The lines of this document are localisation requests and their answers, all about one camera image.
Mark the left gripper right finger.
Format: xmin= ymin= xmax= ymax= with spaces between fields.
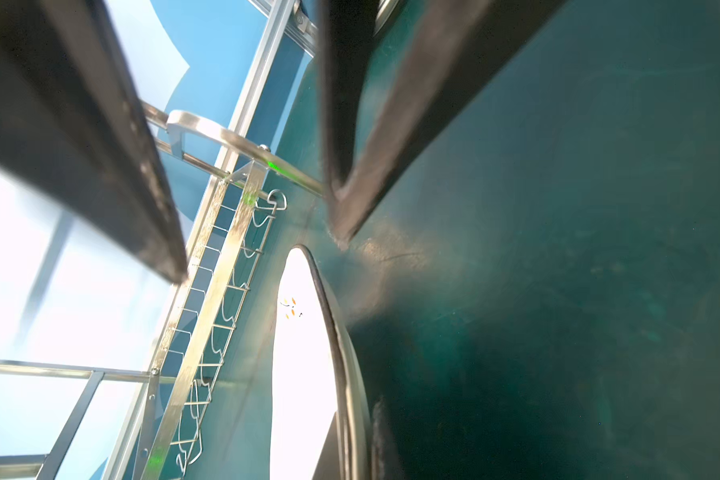
xmin=371 ymin=401 xmax=406 ymax=480

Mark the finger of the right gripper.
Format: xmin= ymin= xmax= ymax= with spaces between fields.
xmin=0 ymin=1 xmax=188 ymax=283
xmin=317 ymin=0 xmax=561 ymax=247

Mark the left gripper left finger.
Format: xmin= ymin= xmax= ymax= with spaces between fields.
xmin=312 ymin=414 xmax=342 ymax=480

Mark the cream floral plate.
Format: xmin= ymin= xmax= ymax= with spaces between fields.
xmin=269 ymin=245 xmax=372 ymax=479

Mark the chrome two-tier dish rack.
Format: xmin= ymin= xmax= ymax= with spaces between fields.
xmin=0 ymin=103 xmax=323 ymax=479

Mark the right aluminium frame post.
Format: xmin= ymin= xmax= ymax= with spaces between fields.
xmin=217 ymin=0 xmax=296 ymax=166

